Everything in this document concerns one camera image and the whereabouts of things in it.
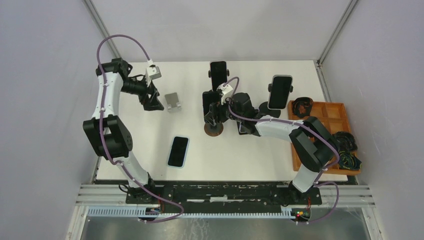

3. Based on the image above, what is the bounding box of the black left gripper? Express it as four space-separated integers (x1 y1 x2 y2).
120 75 164 111

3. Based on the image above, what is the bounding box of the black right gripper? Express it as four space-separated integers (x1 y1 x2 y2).
204 93 244 126

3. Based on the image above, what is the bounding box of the black phone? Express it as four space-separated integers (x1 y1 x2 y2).
208 61 230 91
202 90 221 116

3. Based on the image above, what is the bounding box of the wooden base black phone stand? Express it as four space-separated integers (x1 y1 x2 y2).
203 122 224 137

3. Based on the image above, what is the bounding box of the white folding phone stand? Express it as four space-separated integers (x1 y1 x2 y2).
164 92 182 113

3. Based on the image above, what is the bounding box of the light blue cased phone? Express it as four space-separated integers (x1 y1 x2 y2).
167 136 190 168

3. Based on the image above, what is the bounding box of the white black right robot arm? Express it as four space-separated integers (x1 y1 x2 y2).
202 90 340 204

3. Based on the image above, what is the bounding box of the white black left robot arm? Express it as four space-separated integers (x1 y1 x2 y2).
82 58 164 204

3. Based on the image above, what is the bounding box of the white framed small phone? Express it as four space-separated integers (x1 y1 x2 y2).
237 122 256 135

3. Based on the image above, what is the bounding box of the black round right stand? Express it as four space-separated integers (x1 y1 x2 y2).
258 101 281 118

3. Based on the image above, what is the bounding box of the white cased phone on stand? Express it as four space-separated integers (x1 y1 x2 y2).
267 74 293 110

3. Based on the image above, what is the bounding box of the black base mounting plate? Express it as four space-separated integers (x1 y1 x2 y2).
118 180 323 215

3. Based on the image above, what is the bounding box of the orange compartment tray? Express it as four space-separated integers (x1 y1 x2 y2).
288 97 362 176

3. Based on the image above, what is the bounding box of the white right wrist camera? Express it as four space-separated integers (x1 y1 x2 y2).
216 83 234 105

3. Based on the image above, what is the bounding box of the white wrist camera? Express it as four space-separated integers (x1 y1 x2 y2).
216 83 234 105
144 59 162 86

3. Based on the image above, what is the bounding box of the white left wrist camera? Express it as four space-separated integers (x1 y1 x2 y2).
144 59 162 86

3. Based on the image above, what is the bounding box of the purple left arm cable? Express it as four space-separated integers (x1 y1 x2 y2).
96 33 185 225

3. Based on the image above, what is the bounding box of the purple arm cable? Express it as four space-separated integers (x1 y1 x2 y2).
96 33 185 225
223 76 341 225

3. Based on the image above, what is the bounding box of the black cable bundle top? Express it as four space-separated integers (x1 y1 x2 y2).
291 96 315 119

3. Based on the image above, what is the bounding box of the black cable bundle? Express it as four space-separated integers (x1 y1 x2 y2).
332 131 359 153
291 96 315 119
335 150 363 172

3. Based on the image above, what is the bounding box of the white slotted cable duct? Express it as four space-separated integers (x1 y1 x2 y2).
87 206 303 220

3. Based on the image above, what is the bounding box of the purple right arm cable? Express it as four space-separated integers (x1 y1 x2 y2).
223 76 341 225

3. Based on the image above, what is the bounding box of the black cable bundle middle right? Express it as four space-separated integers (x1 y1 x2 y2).
332 131 359 153

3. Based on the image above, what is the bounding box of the black cable bundle lower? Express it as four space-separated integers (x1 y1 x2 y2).
335 150 363 172

